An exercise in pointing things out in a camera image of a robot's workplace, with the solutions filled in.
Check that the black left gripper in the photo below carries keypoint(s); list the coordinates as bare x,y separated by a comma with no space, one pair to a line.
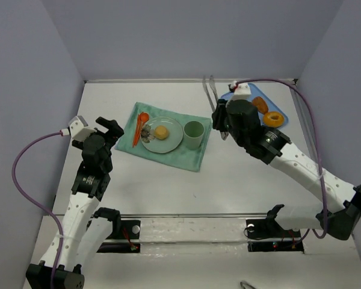
101,132

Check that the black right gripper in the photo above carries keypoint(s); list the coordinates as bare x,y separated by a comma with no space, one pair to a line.
219,117

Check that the metal tongs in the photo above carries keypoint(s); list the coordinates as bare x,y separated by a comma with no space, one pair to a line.
212,100

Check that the round yellow bun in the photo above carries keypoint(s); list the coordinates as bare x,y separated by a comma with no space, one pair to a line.
161,132

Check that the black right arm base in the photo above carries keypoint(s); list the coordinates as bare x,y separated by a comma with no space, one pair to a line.
268,236

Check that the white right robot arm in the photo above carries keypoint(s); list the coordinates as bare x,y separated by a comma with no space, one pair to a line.
341,201

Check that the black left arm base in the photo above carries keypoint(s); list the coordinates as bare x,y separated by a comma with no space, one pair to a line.
126,240

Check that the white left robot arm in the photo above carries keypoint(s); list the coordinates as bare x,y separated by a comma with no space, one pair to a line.
85,225

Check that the orange-brown oblong bread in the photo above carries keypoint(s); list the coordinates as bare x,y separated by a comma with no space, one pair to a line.
260,104

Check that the green ceramic cup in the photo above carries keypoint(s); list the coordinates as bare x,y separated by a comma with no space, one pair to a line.
193,134

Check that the orange plastic knife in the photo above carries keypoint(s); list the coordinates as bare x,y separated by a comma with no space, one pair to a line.
136,130

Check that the green floral ceramic plate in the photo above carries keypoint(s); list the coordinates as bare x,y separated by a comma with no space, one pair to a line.
153,144

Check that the orange plastic fork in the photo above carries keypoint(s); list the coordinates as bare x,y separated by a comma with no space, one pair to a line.
139,131

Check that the green satin placemat cloth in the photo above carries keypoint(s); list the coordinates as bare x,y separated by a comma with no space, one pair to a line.
181,157

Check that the orange plastic spoon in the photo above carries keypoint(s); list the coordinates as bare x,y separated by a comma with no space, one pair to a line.
144,117

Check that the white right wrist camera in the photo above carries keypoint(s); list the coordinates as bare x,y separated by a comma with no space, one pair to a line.
240,90

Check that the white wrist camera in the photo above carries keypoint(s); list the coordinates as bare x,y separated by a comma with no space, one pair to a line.
78,129
240,90

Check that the orange ring donut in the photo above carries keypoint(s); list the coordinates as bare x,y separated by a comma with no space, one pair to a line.
273,119

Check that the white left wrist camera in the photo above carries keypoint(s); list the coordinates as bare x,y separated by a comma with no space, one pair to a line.
78,129

